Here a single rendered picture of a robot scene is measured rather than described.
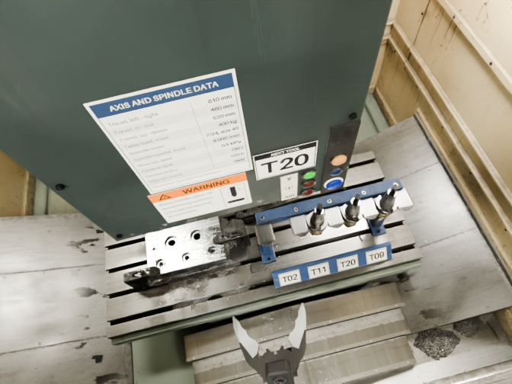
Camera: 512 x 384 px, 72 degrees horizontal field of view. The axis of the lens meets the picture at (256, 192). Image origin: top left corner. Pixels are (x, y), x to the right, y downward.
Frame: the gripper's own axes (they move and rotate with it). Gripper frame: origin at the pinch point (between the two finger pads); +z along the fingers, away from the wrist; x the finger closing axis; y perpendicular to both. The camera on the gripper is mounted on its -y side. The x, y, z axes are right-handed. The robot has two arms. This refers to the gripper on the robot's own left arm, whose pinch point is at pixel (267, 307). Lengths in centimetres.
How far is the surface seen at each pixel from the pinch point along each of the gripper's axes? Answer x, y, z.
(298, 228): 12.9, 23.4, 25.1
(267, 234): 3.5, 23.4, 25.3
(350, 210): 28.8, 18.7, 25.8
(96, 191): -20.0, -35.9, 13.7
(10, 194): -118, 68, 89
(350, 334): 28, 71, -3
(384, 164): 65, 69, 66
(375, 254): 41, 51, 20
